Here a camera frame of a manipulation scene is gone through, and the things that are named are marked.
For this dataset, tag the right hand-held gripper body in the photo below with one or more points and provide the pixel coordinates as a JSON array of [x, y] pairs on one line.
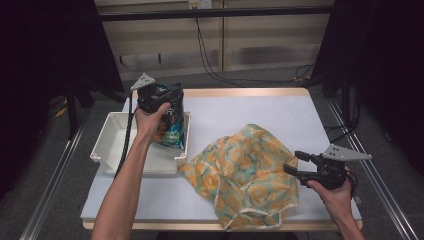
[[330, 175]]

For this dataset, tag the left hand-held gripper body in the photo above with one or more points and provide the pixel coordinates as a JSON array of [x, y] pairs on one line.
[[150, 98]]

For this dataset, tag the dark snack packet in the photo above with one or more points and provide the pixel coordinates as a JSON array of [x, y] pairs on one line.
[[173, 130]]

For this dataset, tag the green orange-print cloth bag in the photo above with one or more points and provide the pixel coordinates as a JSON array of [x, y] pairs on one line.
[[246, 173]]

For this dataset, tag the white plastic tray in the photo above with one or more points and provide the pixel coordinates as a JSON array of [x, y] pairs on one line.
[[110, 146]]

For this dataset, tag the person's left hand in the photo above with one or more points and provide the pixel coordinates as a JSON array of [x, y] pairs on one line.
[[149, 123]]

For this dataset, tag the person's right hand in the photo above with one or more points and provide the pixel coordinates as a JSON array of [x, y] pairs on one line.
[[336, 201]]

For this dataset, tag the wooden table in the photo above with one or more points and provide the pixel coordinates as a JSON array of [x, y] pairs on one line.
[[233, 92]]

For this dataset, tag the white table mat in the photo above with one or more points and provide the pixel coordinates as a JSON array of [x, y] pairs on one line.
[[233, 106]]

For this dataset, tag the black stand leg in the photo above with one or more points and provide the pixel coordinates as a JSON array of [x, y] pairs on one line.
[[71, 113]]

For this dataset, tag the black horizontal bar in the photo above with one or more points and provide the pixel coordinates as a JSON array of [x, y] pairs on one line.
[[216, 13]]

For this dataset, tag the small yellow object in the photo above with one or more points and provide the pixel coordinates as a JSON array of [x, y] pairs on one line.
[[61, 112]]

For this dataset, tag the beige wooden cabinet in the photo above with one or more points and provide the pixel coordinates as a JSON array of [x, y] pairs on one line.
[[266, 36]]

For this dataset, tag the black curtain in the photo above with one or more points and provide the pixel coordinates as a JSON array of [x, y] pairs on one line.
[[383, 66], [40, 66]]

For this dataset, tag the metal frame rail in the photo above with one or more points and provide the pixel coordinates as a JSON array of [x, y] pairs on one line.
[[386, 200], [50, 190]]

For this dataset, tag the white wall socket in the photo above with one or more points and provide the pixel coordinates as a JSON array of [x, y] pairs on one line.
[[200, 3]]

